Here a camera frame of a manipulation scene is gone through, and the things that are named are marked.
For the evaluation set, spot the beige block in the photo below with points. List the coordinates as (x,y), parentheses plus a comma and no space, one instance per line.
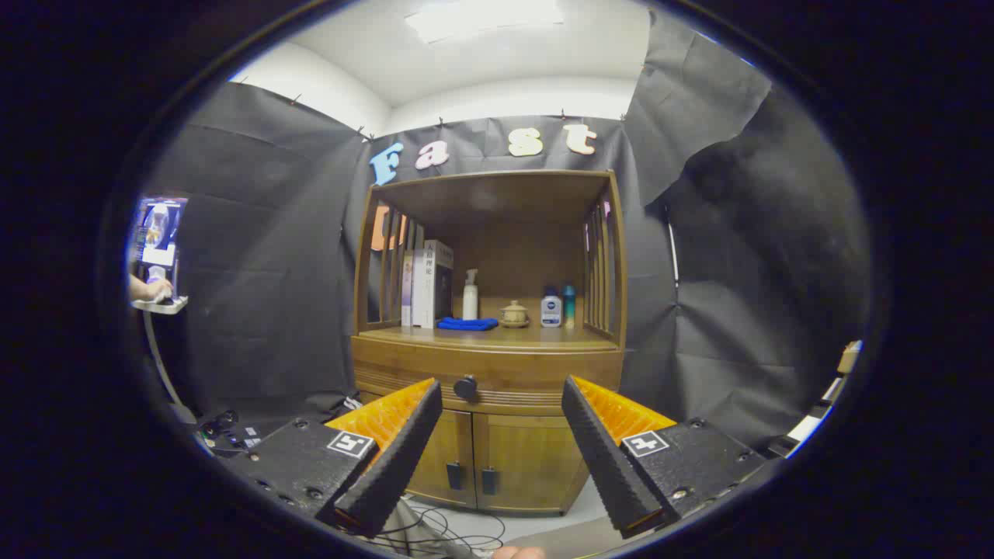
(849,357)

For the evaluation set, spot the white stand table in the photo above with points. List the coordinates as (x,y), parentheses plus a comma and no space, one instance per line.
(159,305)

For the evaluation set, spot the wooden countertop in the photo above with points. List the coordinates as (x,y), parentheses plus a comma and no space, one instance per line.
(528,335)

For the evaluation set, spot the white spray bottle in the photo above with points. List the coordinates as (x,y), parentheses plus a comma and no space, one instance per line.
(470,303)

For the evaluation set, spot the beige lidded teacup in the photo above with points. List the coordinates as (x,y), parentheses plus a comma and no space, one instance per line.
(514,314)

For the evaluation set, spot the computer monitor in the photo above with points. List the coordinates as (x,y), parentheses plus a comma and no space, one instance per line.
(159,229)

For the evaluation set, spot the white lotion bottle blue cap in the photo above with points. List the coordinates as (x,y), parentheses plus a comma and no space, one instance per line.
(550,312)

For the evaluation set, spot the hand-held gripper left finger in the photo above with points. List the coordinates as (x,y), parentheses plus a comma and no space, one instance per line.
(396,466)

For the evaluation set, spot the white board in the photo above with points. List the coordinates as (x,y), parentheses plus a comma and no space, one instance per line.
(808,427)

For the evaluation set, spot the wooden cabinet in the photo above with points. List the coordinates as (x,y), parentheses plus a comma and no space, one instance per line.
(528,233)

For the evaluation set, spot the thick white book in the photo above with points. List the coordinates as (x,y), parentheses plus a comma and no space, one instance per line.
(425,287)

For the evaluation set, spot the teal bottle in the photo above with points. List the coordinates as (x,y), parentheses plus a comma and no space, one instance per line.
(569,299)

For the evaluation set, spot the wooden drawer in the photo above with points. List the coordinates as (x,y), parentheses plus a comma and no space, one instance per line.
(512,373)

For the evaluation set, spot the thin purple-spined book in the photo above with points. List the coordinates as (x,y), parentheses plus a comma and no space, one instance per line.
(407,291)

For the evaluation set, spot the ceiling light panel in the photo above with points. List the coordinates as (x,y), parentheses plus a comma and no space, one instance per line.
(481,19)

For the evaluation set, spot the blue folded cloth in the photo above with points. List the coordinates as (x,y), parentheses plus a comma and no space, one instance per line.
(466,324)

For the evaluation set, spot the black round drawer knob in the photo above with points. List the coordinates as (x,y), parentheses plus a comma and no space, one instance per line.
(465,387)

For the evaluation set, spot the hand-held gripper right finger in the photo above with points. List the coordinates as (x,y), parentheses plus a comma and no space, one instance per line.
(606,466)

